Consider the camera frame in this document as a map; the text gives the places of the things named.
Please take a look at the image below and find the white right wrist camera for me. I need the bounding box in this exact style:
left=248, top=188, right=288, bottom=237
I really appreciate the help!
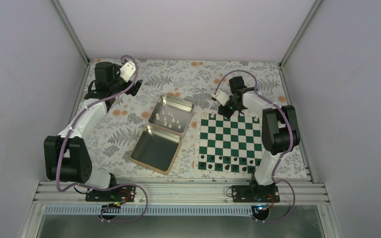
left=211, top=90, right=229, bottom=106

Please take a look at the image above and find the aluminium mounting rail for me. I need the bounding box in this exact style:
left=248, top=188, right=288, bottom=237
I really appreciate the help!
left=33, top=179, right=330, bottom=205

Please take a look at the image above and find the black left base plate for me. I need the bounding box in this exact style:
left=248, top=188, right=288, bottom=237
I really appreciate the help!
left=85, top=185, right=136, bottom=203

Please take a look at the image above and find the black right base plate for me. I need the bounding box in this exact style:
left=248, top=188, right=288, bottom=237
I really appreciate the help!
left=231, top=183, right=280, bottom=203

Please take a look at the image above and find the open metal tin box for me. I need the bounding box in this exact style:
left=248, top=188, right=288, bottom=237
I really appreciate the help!
left=130, top=94, right=195, bottom=175

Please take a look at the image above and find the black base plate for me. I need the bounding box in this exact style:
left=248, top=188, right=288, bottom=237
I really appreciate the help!
left=231, top=183, right=280, bottom=203
left=85, top=185, right=136, bottom=203

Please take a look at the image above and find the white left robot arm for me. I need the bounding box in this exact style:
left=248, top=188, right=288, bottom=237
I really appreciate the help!
left=44, top=56, right=142, bottom=201

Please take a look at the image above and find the green white chess board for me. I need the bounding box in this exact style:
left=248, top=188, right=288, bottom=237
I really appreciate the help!
left=194, top=112, right=263, bottom=179

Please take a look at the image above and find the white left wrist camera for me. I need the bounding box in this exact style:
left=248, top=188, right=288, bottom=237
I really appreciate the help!
left=119, top=61, right=136, bottom=82

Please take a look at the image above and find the floral patterned table mat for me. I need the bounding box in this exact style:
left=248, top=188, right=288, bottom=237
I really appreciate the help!
left=78, top=59, right=310, bottom=180

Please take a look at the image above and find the white slotted cable duct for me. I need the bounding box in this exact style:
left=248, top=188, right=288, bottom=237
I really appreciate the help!
left=43, top=204, right=252, bottom=217

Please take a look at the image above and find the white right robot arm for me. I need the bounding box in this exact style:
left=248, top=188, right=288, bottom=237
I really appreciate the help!
left=212, top=76, right=301, bottom=202

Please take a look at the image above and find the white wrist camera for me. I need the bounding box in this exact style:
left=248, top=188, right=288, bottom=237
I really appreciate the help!
left=211, top=90, right=229, bottom=106
left=119, top=61, right=136, bottom=82

